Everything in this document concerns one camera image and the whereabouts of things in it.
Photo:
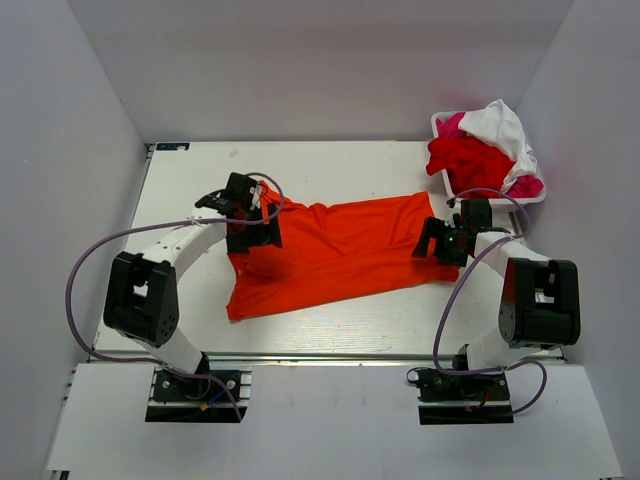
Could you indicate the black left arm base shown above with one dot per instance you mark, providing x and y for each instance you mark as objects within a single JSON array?
[{"x": 175, "y": 399}]

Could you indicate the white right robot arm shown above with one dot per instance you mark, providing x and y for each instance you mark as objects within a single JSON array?
[{"x": 539, "y": 307}]

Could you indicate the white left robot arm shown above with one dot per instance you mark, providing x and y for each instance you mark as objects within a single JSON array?
[{"x": 142, "y": 301}]

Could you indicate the white t-shirt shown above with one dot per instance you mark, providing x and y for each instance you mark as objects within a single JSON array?
[{"x": 497, "y": 125}]

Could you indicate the red t-shirt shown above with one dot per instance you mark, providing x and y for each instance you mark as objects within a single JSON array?
[{"x": 470, "y": 165}]

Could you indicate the blue table label sticker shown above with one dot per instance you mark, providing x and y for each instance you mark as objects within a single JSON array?
[{"x": 172, "y": 146}]

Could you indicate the orange t-shirt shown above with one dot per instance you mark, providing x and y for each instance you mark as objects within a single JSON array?
[{"x": 335, "y": 253}]

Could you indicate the white plastic basket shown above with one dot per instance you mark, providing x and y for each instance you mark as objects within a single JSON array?
[{"x": 497, "y": 204}]

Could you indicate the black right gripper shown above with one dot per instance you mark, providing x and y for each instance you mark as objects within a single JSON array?
[{"x": 432, "y": 229}]

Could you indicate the pink t-shirt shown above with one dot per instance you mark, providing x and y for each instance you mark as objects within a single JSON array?
[{"x": 450, "y": 127}]

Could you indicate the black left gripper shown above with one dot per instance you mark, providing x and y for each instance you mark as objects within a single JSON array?
[{"x": 267, "y": 234}]

